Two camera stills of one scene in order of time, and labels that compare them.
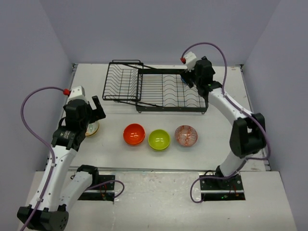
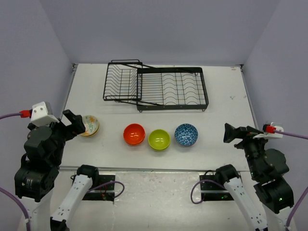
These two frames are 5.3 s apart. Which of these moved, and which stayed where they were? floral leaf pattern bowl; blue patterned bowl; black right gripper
Moved: black right gripper; blue patterned bowl
Stayed: floral leaf pattern bowl
